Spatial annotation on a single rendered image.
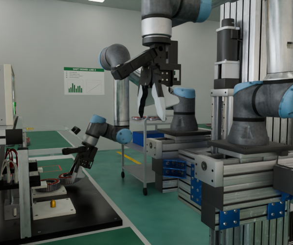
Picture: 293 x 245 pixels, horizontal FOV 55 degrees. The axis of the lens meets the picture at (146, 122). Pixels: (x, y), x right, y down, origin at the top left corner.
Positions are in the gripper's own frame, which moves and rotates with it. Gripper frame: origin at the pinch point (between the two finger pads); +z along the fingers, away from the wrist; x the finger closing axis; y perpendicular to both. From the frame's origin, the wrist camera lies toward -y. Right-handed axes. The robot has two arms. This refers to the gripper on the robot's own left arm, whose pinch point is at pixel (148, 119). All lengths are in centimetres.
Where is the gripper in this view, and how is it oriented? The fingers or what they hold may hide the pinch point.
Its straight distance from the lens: 71.2
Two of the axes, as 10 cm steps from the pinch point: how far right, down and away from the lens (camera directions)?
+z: 0.0, 10.0, 0.8
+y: 9.3, -0.3, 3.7
